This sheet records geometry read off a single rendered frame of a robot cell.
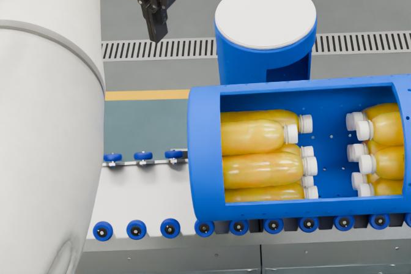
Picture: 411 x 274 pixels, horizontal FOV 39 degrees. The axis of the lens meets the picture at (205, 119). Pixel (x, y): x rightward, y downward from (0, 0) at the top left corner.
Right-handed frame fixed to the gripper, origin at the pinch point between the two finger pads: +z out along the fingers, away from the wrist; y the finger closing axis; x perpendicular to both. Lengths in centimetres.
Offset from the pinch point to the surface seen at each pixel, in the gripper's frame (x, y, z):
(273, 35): -51, 6, 46
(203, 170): 3.2, -7.9, 31.3
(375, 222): -15, -37, 53
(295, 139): -13.5, -18.6, 33.8
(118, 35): -117, 136, 152
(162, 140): -68, 72, 151
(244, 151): -6.7, -10.9, 34.8
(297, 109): -28, -12, 43
